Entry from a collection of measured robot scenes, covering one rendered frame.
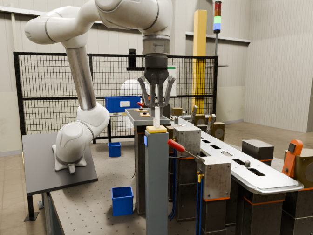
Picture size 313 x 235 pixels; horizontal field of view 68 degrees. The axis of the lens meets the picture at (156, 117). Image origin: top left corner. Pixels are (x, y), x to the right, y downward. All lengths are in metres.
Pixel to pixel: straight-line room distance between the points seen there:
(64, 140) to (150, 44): 0.80
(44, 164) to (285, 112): 6.31
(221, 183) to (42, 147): 1.15
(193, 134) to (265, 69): 6.44
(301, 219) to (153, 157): 0.58
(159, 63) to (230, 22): 6.56
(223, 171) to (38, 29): 0.89
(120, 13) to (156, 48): 0.19
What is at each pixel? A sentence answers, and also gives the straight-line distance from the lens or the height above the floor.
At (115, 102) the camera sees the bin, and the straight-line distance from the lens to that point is 2.07.
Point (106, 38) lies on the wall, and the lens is 5.06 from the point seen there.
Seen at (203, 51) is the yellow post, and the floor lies 1.60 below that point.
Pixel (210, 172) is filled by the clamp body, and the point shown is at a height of 1.03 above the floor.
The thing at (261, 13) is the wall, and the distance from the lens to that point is 7.69.
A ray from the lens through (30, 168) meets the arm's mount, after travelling 1.54.
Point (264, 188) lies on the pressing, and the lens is 0.78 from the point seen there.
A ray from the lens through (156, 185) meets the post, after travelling 0.83.
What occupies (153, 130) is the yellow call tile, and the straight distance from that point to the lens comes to 0.77.
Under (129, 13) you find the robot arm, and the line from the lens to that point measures 0.62.
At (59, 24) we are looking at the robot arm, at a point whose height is 1.53.
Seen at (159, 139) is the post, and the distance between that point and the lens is 0.77.
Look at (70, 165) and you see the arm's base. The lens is 1.50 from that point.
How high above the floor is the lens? 1.32
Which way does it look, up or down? 9 degrees down
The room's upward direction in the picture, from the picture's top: straight up
